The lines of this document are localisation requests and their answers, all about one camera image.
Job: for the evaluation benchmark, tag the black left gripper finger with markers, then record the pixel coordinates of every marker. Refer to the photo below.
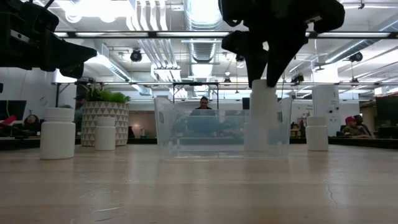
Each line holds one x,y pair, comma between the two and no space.
68,54
74,71

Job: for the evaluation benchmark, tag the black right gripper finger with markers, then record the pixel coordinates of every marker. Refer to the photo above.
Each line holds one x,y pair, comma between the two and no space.
284,53
257,67

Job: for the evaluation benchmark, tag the white pill bottle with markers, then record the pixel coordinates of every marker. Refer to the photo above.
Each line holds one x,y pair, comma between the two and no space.
263,102
316,137
105,138
57,140

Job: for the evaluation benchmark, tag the clear plastic basket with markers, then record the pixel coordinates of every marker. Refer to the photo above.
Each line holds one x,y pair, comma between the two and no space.
174,133

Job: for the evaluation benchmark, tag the person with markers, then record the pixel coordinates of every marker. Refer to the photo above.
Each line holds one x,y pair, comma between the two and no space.
350,129
79,109
361,119
203,103
31,123

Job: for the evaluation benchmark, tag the green succulent plant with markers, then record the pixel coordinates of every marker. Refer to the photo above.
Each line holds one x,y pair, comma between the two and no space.
109,96

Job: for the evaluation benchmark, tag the white triangle-patterned plant pot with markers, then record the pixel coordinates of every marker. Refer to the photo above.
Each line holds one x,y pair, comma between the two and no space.
89,124

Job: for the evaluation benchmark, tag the white column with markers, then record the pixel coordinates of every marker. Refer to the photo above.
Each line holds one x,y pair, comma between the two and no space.
325,99

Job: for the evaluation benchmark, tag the black monitor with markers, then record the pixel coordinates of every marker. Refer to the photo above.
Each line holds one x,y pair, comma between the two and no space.
12,109

